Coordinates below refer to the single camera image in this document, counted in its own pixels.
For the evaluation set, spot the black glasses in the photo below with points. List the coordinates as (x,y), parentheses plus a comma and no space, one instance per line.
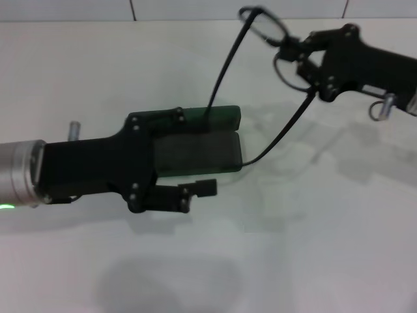
(267,28)

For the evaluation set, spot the left silver connector plug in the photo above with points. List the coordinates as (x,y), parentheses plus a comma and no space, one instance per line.
(74,130)

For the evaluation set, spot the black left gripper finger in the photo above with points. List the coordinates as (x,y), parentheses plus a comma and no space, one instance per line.
(205,188)

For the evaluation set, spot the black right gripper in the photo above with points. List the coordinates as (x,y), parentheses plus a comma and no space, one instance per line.
(358,68)

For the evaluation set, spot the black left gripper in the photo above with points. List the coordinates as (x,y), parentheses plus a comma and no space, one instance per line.
(97,166)

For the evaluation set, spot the green glasses case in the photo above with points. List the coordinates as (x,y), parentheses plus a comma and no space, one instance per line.
(202,153)

